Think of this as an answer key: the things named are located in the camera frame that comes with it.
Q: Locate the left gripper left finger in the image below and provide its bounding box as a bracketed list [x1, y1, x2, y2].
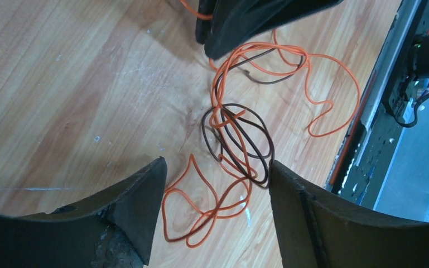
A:
[0, 157, 167, 267]

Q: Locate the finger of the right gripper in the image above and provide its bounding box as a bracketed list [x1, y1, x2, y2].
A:
[195, 0, 216, 45]
[204, 0, 342, 60]

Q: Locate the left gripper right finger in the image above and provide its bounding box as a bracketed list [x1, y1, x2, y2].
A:
[269, 161, 429, 267]

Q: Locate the orange wire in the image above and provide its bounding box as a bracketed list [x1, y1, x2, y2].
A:
[161, 0, 362, 248]

